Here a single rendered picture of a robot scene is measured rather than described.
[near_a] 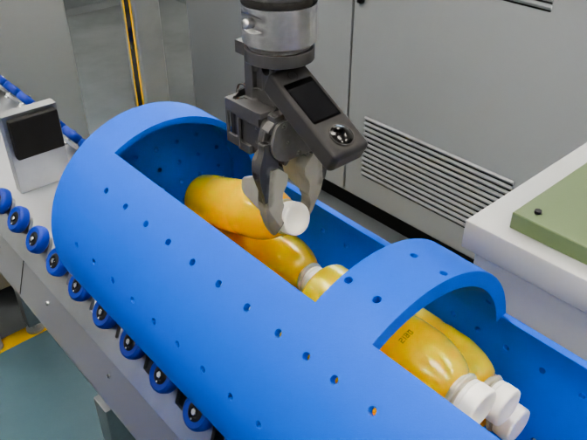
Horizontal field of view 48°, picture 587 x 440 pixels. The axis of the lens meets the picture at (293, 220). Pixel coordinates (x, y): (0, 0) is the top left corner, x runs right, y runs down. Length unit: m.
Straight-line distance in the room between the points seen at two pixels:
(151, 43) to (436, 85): 1.13
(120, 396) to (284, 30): 0.56
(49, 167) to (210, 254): 0.73
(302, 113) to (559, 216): 0.32
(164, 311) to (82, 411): 1.49
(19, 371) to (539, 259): 1.84
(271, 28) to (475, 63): 1.61
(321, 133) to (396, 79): 1.81
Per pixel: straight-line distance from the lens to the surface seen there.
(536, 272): 0.77
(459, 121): 2.31
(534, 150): 2.19
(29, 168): 1.31
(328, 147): 0.63
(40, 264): 1.14
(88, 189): 0.80
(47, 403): 2.20
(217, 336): 0.61
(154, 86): 1.54
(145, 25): 1.49
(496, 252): 0.79
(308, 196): 0.76
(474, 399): 0.57
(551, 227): 0.77
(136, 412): 0.95
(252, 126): 0.71
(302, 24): 0.65
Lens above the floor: 1.59
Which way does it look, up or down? 35 degrees down
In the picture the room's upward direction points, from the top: straight up
